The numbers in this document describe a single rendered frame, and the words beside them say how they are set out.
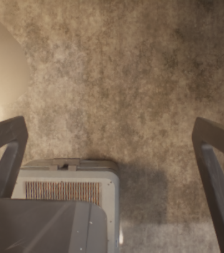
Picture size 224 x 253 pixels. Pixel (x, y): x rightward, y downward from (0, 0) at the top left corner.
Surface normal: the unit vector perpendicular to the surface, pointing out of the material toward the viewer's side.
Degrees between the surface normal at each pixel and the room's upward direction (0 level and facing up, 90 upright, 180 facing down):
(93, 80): 0
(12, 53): 0
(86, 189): 0
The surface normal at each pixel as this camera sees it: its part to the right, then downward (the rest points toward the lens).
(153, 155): 0.00, 0.09
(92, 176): 0.00, -0.65
